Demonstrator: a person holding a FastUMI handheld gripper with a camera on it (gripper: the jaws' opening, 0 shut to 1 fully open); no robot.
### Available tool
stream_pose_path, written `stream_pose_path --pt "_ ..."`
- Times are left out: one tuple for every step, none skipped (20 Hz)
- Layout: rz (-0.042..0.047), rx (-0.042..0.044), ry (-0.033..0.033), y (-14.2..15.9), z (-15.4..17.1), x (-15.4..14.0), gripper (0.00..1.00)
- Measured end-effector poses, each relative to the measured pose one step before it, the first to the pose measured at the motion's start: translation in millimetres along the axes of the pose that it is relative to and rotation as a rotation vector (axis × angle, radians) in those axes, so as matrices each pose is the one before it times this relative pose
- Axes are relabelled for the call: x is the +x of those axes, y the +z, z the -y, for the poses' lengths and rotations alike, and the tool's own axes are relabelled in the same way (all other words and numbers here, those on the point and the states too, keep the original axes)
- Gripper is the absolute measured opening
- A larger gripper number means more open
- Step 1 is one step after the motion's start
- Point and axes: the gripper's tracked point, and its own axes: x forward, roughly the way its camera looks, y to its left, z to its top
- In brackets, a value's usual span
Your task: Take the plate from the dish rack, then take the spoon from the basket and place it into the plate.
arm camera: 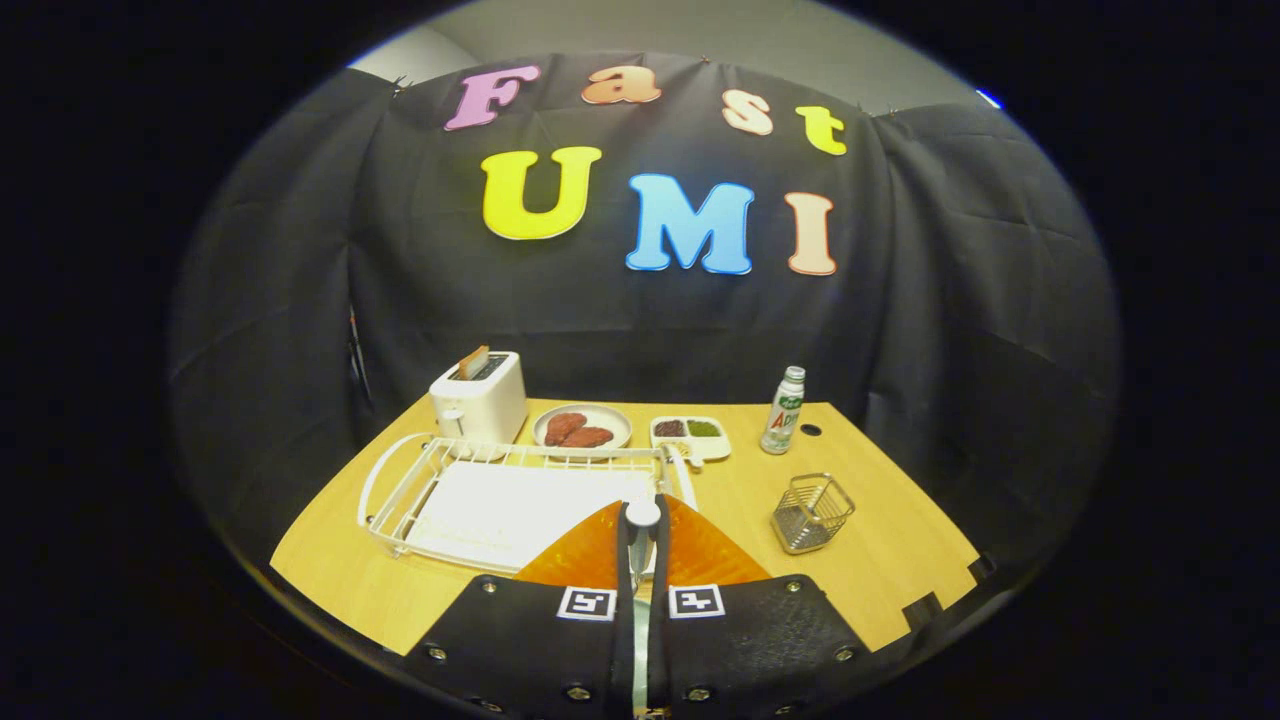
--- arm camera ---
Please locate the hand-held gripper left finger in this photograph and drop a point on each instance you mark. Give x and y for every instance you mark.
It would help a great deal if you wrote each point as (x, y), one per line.
(520, 640)

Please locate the white drink bottle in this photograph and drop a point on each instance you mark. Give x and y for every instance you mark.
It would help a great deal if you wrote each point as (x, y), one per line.
(783, 420)

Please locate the white toaster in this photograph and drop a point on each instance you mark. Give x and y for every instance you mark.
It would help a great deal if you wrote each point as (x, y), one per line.
(490, 405)

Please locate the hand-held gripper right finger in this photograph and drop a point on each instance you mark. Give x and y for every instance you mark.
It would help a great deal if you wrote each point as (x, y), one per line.
(760, 640)

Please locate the pile of dark red beans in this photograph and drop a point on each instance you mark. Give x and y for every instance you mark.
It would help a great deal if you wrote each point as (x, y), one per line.
(670, 428)

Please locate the brown toast slice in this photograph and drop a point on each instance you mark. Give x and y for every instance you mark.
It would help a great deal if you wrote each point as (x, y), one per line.
(473, 362)

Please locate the beige round plate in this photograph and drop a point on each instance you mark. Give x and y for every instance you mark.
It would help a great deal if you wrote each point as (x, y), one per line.
(610, 418)

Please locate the red meat piece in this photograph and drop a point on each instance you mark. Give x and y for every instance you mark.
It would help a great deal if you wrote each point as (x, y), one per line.
(592, 437)
(563, 427)

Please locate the black backdrop cloth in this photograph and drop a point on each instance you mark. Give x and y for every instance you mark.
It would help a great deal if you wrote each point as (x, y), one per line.
(900, 350)

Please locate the pile of green beans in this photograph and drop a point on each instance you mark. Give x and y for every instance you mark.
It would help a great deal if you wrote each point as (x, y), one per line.
(703, 428)

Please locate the white drain tray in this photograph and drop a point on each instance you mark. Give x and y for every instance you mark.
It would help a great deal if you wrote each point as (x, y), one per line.
(500, 510)

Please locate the white divided dish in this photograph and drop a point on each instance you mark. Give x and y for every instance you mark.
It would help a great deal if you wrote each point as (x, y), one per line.
(712, 447)

